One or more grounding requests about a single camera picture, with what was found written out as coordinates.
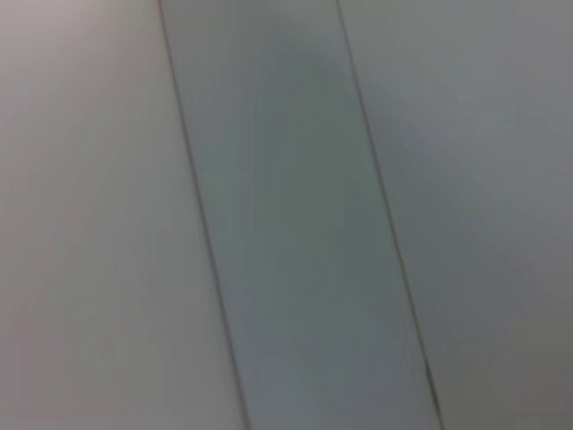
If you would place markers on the clear plastic ruler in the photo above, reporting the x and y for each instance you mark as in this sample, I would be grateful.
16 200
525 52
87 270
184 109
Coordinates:
304 215

